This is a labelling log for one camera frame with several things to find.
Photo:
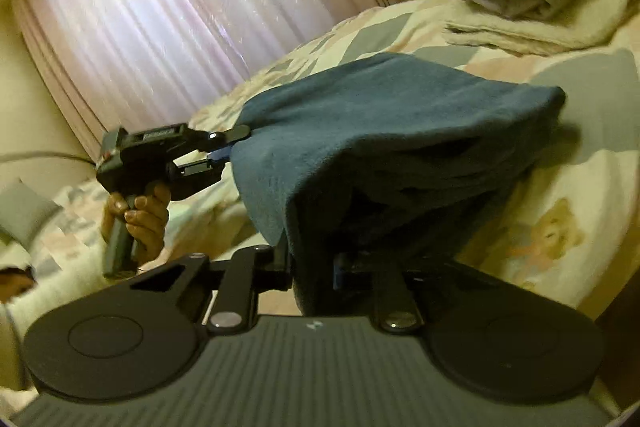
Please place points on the checkered bear print quilt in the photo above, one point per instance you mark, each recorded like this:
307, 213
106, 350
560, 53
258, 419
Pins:
575, 187

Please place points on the person's left hand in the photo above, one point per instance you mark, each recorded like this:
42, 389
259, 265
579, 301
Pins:
147, 222

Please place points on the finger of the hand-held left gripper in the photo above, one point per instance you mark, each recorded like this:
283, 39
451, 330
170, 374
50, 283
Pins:
205, 172
215, 137

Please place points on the pink curtain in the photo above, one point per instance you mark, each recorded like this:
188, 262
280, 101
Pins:
150, 32

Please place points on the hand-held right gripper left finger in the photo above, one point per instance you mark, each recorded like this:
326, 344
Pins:
272, 269

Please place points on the folded white blanket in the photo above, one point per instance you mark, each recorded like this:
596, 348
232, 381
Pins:
590, 22

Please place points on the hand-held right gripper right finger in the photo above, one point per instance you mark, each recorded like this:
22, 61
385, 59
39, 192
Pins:
341, 274

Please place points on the dark teal garment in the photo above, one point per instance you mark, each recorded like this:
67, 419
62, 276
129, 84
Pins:
375, 132

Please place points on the grey square pillow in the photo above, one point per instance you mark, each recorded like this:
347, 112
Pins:
25, 212

